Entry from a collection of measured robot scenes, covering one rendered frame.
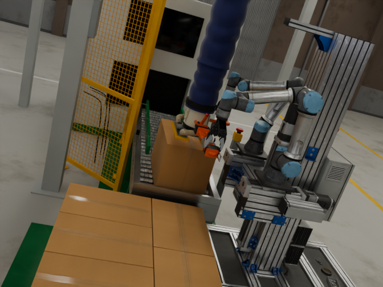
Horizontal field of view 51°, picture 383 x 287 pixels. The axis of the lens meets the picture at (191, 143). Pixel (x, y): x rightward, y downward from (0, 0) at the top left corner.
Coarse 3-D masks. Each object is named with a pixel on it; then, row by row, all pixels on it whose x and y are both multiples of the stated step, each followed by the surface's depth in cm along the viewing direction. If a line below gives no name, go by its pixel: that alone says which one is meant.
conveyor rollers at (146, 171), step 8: (144, 112) 497; (152, 112) 501; (160, 112) 511; (144, 120) 464; (152, 120) 474; (160, 120) 485; (144, 128) 439; (152, 128) 449; (144, 136) 415; (152, 136) 424; (144, 144) 398; (152, 144) 400; (144, 152) 374; (144, 160) 357; (144, 168) 342; (144, 176) 331; (152, 176) 333; (208, 192) 334
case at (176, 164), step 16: (160, 128) 343; (160, 144) 326; (176, 144) 300; (192, 144) 310; (160, 160) 310; (176, 160) 302; (192, 160) 304; (208, 160) 306; (160, 176) 306; (176, 176) 308; (192, 176) 310; (208, 176) 312
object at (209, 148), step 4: (208, 144) 237; (204, 148) 238; (208, 148) 230; (212, 148) 232; (216, 148) 234; (204, 152) 236; (216, 152) 231; (208, 156) 232; (212, 156) 232; (216, 156) 232
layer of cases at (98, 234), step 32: (96, 192) 283; (64, 224) 238; (96, 224) 247; (128, 224) 257; (160, 224) 267; (192, 224) 279; (64, 256) 212; (96, 256) 220; (128, 256) 227; (160, 256) 235; (192, 256) 244
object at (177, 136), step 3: (171, 123) 304; (174, 123) 300; (177, 123) 302; (180, 123) 296; (174, 126) 294; (174, 129) 288; (177, 129) 288; (180, 129) 284; (174, 132) 283; (177, 132) 282; (174, 135) 280; (177, 135) 278; (180, 135) 278; (177, 138) 276; (180, 138) 276; (183, 138) 276; (186, 138) 277
